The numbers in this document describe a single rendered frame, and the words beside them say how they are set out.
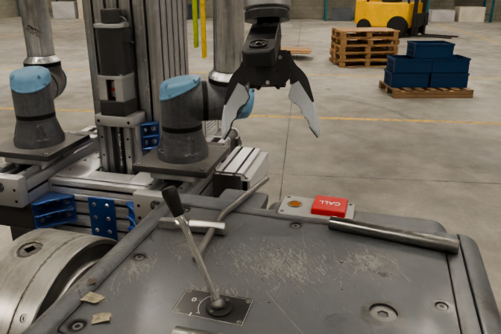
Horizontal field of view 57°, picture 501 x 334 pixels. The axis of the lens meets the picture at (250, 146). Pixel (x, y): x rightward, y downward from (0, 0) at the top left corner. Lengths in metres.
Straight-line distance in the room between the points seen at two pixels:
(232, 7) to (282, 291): 0.79
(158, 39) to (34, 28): 0.41
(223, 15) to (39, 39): 0.67
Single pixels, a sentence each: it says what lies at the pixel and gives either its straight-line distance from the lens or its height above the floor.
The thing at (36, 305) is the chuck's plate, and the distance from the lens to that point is 0.78.
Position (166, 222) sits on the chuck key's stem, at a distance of 0.79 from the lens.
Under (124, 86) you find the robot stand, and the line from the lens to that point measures 1.49.
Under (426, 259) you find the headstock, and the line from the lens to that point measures 0.76.
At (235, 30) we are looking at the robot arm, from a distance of 1.26.
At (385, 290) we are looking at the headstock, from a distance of 0.68.
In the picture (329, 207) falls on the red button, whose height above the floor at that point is 1.27.
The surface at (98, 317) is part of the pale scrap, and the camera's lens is 0.64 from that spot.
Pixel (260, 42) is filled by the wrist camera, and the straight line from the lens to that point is 0.65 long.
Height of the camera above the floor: 1.65
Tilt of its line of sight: 19 degrees down
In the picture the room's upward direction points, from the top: straight up
